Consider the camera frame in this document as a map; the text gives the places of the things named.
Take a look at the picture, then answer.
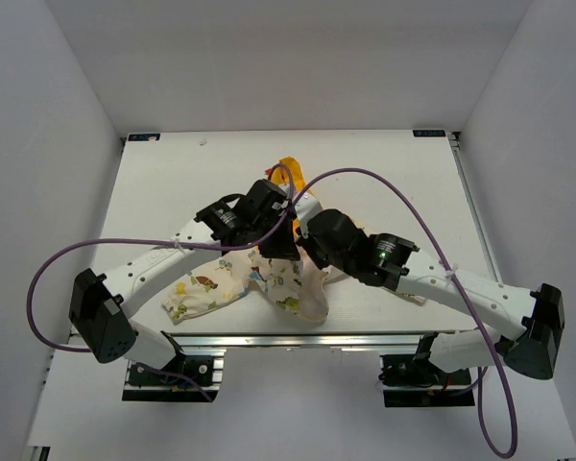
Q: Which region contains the yellow patterned child jacket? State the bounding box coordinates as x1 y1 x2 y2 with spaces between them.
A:
159 157 428 326

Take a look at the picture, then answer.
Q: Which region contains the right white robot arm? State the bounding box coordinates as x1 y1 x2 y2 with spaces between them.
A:
297 208 564 383

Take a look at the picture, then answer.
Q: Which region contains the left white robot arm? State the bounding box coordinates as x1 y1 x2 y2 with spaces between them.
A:
69 180 299 383

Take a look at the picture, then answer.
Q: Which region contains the right blue table label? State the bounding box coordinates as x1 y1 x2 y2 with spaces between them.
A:
412 129 446 138

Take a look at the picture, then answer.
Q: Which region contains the blue table label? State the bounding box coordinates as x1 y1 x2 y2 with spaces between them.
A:
127 133 160 142
412 129 446 138

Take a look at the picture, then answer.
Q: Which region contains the left blue table label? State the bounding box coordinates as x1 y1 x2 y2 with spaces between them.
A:
127 133 160 142

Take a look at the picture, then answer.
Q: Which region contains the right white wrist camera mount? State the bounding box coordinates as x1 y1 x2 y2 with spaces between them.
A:
293 193 324 237

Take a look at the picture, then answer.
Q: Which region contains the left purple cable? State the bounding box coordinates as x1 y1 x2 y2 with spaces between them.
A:
26 162 297 402

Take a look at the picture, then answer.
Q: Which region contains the purple cable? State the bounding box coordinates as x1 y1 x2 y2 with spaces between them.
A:
287 167 518 457
26 162 297 402

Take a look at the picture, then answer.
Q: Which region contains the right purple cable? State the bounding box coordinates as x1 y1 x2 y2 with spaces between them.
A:
287 167 518 457

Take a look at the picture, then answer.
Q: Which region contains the aluminium table right rail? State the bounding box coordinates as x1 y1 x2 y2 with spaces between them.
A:
447 132 503 283

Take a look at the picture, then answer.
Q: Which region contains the aluminium table rail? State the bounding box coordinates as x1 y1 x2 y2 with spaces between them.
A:
68 330 481 349
447 132 503 283

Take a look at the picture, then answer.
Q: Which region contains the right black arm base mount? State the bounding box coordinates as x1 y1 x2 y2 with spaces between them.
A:
378 333 476 408

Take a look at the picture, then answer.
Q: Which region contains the aluminium table front rail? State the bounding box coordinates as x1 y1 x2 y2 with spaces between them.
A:
68 330 481 349

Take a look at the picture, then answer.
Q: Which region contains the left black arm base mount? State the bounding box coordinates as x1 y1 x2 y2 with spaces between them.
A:
122 331 218 403

